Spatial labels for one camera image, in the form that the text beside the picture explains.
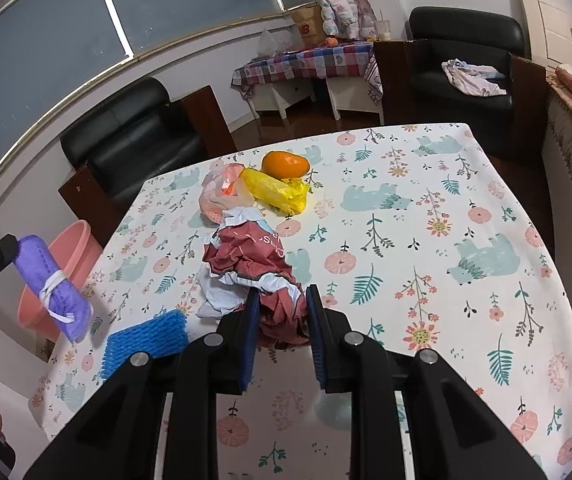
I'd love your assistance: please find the cream bed headboard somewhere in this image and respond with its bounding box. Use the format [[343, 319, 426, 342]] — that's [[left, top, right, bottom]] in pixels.
[[516, 0, 572, 66]]

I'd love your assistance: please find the printed white cloth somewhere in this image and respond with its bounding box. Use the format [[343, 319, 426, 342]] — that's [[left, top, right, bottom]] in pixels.
[[441, 58, 508, 97]]

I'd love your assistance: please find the orange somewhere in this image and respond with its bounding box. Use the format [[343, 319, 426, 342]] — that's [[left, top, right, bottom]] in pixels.
[[261, 150, 312, 181]]

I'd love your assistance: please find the checkered tablecloth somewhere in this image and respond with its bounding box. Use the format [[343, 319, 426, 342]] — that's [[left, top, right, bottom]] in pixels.
[[231, 41, 384, 106]]

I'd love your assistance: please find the black leather armchair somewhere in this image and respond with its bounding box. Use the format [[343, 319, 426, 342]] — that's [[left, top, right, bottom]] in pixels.
[[373, 6, 547, 128]]

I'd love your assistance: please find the puffy floral jacket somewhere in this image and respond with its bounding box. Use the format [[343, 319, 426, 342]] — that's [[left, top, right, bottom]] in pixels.
[[314, 0, 377, 41]]

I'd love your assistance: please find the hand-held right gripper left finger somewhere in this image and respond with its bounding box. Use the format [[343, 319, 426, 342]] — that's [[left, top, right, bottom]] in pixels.
[[22, 287, 262, 480]]

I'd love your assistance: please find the white desk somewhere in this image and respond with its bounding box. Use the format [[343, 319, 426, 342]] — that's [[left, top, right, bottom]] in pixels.
[[251, 77, 372, 121]]

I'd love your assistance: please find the pink white plastic bag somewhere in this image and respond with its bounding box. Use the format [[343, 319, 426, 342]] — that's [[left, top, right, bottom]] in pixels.
[[198, 162, 257, 225]]

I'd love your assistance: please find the window with grey blinds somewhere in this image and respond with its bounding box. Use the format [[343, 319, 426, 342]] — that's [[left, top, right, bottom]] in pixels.
[[0, 0, 317, 206]]

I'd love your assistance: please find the plastic cup with straw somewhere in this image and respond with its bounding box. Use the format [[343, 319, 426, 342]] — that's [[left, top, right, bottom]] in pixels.
[[373, 8, 392, 42]]

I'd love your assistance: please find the maroon white paper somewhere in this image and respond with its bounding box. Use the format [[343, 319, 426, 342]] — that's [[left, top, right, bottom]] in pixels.
[[196, 206, 312, 348]]

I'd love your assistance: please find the pink plastic bucket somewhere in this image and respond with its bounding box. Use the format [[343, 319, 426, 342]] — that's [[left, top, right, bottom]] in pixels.
[[17, 220, 102, 343]]

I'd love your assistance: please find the blue foam net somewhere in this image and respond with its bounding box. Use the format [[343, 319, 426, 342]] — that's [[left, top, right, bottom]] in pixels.
[[101, 308, 188, 381]]

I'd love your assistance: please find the purple cloth roll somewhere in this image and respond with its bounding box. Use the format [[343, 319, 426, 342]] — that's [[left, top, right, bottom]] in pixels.
[[16, 234, 91, 345]]

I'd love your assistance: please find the black leather sofa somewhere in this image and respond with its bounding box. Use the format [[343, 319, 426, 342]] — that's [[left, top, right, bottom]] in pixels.
[[58, 76, 237, 233]]

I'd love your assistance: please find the yellow plastic bag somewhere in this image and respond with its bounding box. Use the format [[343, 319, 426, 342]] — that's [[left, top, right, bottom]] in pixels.
[[238, 167, 312, 216]]

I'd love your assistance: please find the clear plastic bag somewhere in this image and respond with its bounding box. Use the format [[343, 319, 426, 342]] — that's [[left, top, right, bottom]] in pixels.
[[257, 25, 299, 57]]

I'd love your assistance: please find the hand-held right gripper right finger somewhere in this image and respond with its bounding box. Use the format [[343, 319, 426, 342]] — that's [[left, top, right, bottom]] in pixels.
[[306, 284, 549, 480]]

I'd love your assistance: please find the brown paper bag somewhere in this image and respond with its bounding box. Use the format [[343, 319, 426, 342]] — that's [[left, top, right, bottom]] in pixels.
[[288, 4, 327, 46]]

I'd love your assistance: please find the floral tablecloth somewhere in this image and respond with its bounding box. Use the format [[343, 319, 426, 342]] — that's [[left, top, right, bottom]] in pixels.
[[28, 122, 572, 480]]

